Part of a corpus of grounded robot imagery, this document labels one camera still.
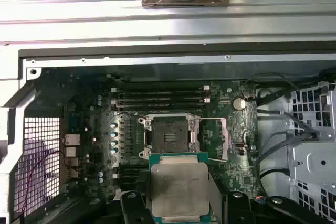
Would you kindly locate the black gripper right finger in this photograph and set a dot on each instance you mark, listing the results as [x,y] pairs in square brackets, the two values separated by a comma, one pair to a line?
[237,208]

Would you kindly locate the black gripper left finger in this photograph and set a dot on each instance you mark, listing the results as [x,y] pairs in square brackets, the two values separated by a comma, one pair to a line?
[135,208]

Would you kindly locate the CPU with silver top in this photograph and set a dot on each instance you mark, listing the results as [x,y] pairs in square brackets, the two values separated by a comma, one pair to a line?
[178,187]

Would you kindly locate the metal socket cover frame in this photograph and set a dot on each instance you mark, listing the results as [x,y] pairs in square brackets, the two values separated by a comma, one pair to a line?
[223,137]

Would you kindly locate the RAM slot with white clips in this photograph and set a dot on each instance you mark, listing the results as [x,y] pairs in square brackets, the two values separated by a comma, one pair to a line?
[157,101]
[131,177]
[157,88]

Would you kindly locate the RAM slot with black clips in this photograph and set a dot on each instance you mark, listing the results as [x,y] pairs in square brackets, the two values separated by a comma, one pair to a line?
[157,107]
[131,168]
[157,94]

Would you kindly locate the CPU socket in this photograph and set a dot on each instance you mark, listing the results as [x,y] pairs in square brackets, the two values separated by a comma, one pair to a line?
[170,129]

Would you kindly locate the silver metal drive cage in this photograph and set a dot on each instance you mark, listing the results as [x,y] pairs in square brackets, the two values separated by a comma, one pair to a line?
[309,155]

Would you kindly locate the silver rear port block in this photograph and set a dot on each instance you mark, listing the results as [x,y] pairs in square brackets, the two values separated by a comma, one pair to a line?
[71,140]

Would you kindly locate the round coin battery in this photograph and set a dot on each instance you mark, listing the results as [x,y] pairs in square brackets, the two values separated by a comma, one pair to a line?
[239,103]

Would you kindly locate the green motherboard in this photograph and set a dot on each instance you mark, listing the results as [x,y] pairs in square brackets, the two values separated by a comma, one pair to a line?
[78,98]

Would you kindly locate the black PC case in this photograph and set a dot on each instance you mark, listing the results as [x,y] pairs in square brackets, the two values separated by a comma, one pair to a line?
[78,60]

